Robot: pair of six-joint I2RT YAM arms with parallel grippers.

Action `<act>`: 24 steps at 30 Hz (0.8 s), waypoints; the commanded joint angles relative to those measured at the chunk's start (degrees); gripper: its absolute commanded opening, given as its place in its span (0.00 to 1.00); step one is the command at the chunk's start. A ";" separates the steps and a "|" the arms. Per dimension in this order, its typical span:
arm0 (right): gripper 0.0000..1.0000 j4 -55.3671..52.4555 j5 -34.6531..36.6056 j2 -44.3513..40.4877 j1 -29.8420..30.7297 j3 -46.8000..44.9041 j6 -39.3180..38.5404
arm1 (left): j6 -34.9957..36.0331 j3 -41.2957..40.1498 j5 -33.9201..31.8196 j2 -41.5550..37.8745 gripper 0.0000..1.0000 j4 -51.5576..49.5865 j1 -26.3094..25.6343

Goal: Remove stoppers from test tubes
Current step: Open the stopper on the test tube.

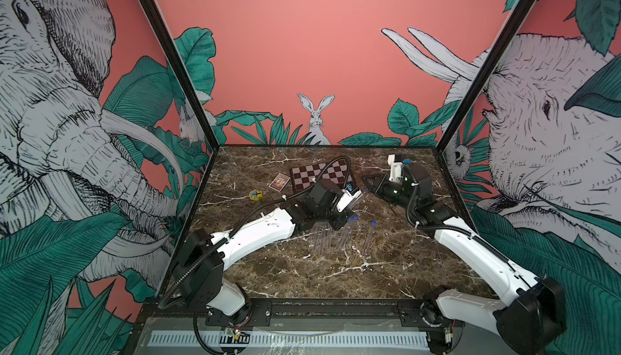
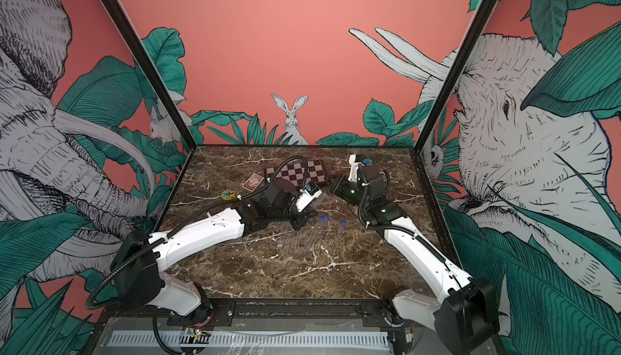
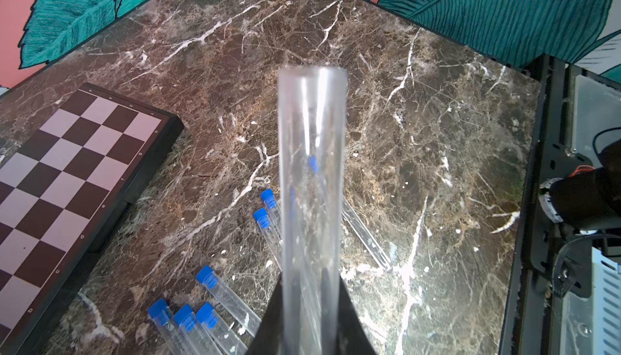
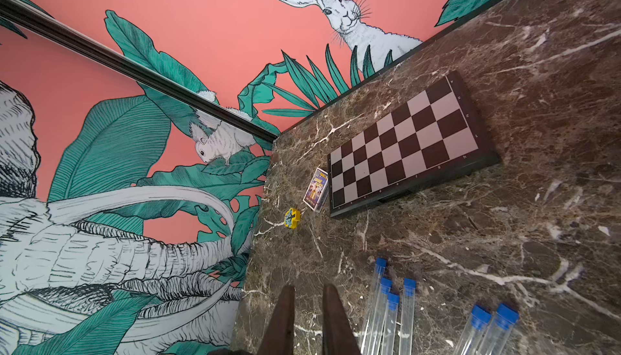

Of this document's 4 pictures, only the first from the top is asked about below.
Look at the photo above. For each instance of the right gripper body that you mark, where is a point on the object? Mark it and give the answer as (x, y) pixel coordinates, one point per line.
(396, 195)

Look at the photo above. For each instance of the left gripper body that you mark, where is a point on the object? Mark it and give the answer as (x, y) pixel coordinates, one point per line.
(328, 216)

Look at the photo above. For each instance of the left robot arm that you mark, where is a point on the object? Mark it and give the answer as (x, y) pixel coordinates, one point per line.
(198, 270)

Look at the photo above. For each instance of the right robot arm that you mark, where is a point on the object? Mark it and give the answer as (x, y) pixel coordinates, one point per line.
(528, 312)

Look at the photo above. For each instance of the small card box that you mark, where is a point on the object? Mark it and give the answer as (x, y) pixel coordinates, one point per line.
(279, 182)

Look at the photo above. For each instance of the yellow small toy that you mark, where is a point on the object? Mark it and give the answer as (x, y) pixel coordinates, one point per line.
(255, 195)

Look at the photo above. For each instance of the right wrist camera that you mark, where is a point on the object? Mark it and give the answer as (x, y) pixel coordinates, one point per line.
(399, 168)

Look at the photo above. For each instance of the black mounting rail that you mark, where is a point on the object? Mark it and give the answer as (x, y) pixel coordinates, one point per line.
(261, 312)

